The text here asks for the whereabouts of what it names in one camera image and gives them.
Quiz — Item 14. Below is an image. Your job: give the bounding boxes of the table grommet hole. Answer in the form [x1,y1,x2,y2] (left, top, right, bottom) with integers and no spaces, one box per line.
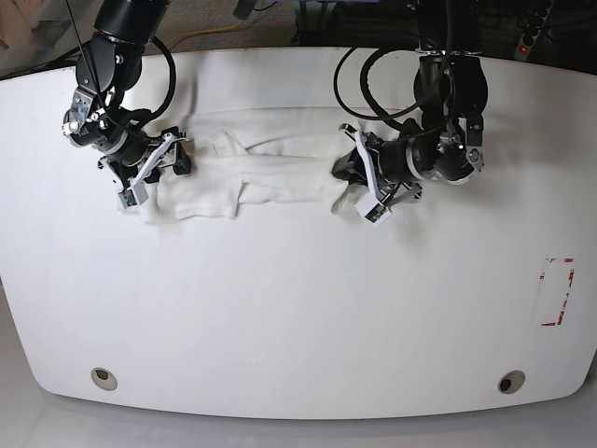
[90,368,118,391]
[497,371,526,395]

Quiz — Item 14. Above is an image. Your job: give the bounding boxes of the power strip with red light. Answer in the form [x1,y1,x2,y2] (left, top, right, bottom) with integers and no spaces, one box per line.
[514,8,548,62]

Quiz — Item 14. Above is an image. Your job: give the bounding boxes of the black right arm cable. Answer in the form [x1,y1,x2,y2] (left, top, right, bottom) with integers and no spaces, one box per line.
[106,35,178,136]

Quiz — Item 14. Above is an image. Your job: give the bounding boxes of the left table grommet hole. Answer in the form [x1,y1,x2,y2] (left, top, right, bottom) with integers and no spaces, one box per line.
[90,368,118,391]

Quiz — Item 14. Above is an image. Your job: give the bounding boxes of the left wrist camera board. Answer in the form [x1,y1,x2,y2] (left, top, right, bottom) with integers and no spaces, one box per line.
[355,192,392,227]

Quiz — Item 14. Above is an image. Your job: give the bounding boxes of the red tape rectangle marking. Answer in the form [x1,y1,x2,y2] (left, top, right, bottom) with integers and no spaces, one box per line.
[535,258,576,328]

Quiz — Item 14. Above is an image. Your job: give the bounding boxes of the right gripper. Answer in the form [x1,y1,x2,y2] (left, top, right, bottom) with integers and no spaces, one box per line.
[98,126,192,191]

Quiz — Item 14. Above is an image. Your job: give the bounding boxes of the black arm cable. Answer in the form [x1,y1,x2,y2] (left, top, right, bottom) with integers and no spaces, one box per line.
[333,44,461,136]
[106,35,178,136]

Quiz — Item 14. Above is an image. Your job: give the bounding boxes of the yellow cable on floor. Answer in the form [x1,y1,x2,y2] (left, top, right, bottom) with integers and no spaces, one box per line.
[160,17,243,56]

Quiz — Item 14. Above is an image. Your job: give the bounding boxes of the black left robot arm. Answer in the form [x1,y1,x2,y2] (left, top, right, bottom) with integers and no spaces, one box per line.
[331,1,489,207]

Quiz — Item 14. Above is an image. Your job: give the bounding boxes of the right table grommet hole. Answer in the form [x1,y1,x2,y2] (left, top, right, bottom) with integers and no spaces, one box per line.
[497,371,526,395]

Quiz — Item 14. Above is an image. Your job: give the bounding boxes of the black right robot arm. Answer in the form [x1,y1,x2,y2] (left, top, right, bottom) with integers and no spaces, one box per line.
[63,1,183,188]

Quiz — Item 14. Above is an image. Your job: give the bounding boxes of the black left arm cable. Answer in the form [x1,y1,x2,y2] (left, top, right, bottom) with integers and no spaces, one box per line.
[333,44,461,136]

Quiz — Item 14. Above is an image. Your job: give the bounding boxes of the white printed T-shirt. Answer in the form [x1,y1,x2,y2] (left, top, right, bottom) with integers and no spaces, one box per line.
[135,107,354,224]

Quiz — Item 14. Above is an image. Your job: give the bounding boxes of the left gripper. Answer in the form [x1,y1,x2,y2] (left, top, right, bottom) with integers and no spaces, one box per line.
[331,123,423,205]

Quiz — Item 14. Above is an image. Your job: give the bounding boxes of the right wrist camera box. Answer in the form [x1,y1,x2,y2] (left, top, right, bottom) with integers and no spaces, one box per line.
[118,185,148,209]

